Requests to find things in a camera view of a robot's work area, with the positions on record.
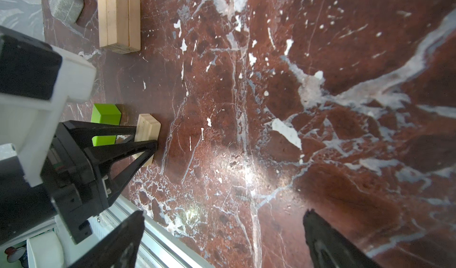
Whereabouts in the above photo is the aluminium front rail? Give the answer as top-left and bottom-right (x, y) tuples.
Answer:
(89, 196), (212, 268)

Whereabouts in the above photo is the wood block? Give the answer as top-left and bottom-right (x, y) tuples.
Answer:
(106, 0), (129, 54)
(97, 0), (108, 48)
(131, 113), (162, 168)
(128, 0), (141, 52)

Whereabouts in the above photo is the grey sponge block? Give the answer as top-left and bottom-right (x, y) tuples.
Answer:
(48, 0), (84, 24)

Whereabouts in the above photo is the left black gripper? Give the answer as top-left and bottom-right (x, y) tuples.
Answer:
(1, 120), (158, 244)

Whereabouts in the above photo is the green block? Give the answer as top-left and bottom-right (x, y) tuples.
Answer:
(91, 104), (122, 146)

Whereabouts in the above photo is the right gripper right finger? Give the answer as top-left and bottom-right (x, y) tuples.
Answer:
(303, 209), (380, 268)

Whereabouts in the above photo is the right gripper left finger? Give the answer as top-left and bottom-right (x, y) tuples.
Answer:
(71, 211), (145, 268)

